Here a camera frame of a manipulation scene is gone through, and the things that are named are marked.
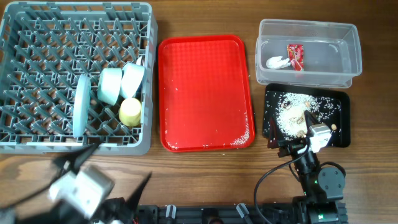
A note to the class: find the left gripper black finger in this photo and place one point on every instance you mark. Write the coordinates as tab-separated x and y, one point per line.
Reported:
133	200
72	161

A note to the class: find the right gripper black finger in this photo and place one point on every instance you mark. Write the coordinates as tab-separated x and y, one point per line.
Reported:
273	133
309	118

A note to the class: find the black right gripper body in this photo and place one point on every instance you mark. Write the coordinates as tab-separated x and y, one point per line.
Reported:
291	147

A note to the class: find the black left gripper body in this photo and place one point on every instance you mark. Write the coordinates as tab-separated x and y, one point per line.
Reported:
107	219

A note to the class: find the food scraps and rice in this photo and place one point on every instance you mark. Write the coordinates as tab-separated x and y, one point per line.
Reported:
290	108

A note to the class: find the white napkin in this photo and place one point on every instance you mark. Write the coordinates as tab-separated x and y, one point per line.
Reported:
277	63

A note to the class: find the red snack wrapper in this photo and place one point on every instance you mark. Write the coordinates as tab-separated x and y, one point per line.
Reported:
295	55

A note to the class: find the light blue plate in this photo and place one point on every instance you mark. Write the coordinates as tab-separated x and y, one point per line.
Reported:
81	106

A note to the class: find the yellow plastic cup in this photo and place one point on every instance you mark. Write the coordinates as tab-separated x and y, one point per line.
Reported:
130	112

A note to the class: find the green bowl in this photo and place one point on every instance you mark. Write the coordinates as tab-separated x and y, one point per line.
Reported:
109	85

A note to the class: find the light blue bowl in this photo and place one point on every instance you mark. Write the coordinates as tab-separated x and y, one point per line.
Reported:
132	76

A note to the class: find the white plastic spoon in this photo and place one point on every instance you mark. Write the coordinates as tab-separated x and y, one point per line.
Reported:
140	61

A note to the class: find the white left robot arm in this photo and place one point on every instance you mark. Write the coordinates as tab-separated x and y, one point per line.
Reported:
9	215

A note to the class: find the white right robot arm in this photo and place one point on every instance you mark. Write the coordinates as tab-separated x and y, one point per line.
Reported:
322	183

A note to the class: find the black waste tray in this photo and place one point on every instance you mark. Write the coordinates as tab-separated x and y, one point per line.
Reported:
340	131

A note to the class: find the grey dishwasher rack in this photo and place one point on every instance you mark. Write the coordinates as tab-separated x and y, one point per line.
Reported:
45	47

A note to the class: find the clear plastic waste bin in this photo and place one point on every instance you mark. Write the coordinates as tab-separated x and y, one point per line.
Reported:
332	52

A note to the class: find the red serving tray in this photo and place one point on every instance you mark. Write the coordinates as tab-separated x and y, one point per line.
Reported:
204	94

